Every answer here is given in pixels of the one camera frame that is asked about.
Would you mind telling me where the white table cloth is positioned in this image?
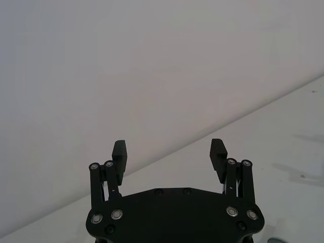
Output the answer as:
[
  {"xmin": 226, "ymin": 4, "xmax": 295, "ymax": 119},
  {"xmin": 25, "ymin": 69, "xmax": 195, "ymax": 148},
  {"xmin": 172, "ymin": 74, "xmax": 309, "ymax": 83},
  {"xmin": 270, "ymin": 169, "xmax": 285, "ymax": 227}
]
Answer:
[{"xmin": 0, "ymin": 75, "xmax": 324, "ymax": 243}]

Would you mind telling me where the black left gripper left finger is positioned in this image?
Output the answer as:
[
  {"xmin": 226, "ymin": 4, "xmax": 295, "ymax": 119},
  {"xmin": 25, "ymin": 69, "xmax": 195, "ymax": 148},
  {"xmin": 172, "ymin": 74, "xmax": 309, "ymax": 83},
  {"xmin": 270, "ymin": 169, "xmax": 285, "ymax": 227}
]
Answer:
[{"xmin": 89, "ymin": 139, "xmax": 129, "ymax": 207}]

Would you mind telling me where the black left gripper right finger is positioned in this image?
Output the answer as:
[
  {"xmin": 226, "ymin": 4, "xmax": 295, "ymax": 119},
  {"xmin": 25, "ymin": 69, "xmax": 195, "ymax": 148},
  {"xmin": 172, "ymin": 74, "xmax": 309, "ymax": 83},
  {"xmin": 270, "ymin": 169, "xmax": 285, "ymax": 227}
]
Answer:
[{"xmin": 210, "ymin": 138, "xmax": 258, "ymax": 205}]

